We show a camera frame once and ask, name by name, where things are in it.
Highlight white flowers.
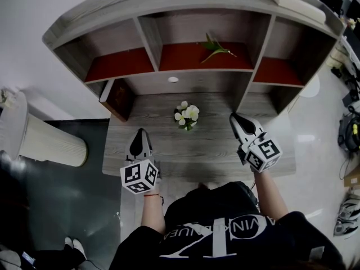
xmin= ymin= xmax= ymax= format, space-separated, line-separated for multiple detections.
xmin=173 ymin=100 xmax=201 ymax=132

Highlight cream oblong cushion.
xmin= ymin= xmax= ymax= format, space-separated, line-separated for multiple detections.
xmin=269 ymin=0 xmax=327 ymax=25

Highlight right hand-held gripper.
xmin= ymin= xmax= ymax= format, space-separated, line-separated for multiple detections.
xmin=228 ymin=112 xmax=284 ymax=174

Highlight grey and black sneaker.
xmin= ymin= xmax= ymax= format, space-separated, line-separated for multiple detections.
xmin=333 ymin=214 xmax=360 ymax=241
xmin=338 ymin=193 xmax=360 ymax=222

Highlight person's left forearm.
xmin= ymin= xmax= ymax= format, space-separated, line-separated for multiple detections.
xmin=139 ymin=188 xmax=167 ymax=235

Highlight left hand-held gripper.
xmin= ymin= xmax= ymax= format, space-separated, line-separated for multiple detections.
xmin=119 ymin=127 xmax=161 ymax=196

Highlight person's black printed t-shirt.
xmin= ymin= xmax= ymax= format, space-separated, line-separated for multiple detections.
xmin=107 ymin=180 xmax=347 ymax=270

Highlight grey wooden desk with shelves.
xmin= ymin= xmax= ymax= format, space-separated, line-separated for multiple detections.
xmin=41 ymin=0 xmax=347 ymax=180

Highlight tall white fluted pedestal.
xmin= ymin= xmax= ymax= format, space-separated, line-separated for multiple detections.
xmin=0 ymin=89 xmax=89 ymax=168

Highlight black and yellow vacuum cleaner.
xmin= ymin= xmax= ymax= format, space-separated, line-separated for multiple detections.
xmin=336 ymin=112 xmax=360 ymax=155

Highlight brown hardcover book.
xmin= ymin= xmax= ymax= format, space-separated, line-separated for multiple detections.
xmin=98 ymin=78 xmax=136 ymax=123

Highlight person's right forearm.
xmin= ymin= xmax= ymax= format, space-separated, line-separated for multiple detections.
xmin=251 ymin=169 xmax=291 ymax=227

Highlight cardboard box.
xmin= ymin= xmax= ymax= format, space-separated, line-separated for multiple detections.
xmin=343 ymin=164 xmax=360 ymax=190

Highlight green leaf sprig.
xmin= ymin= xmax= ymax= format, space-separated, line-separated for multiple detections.
xmin=199 ymin=32 xmax=238 ymax=65

